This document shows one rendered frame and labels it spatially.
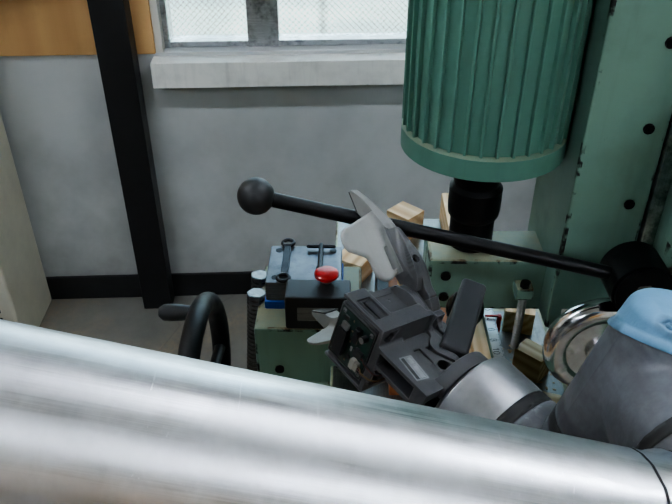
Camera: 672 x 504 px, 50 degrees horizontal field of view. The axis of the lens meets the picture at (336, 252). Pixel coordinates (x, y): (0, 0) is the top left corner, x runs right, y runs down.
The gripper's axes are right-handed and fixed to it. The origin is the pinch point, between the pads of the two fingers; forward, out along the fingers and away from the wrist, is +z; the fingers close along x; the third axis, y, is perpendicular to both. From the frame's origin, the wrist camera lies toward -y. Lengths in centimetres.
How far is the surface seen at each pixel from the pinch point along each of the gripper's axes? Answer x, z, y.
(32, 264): 116, 146, -27
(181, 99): 53, 132, -64
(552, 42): -23.9, -5.1, -13.7
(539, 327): 25, -3, -49
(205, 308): 22.5, 18.6, 0.1
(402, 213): 16.5, 21.4, -37.0
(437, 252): 3.8, -0.4, -16.7
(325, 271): 11.2, 8.4, -8.9
